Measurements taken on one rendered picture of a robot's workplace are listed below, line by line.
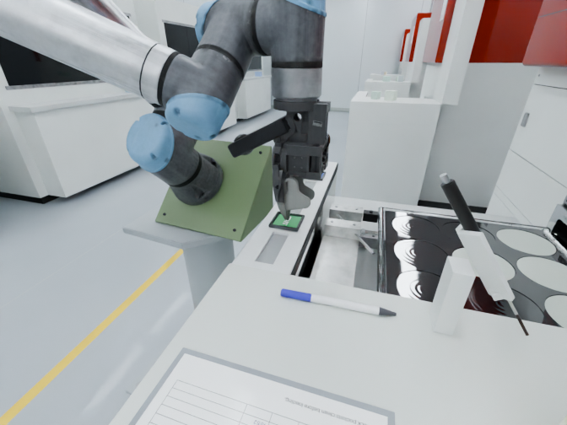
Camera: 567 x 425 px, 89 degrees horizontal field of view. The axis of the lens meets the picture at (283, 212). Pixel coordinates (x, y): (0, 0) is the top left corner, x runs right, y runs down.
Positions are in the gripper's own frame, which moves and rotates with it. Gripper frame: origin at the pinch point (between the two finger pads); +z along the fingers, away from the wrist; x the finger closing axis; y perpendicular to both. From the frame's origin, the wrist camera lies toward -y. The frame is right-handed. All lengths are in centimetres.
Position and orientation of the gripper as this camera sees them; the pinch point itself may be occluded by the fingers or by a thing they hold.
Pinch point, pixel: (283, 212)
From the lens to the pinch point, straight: 54.3
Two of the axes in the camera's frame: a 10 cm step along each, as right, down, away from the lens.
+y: 9.6, 1.3, -2.5
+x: 2.9, -4.4, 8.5
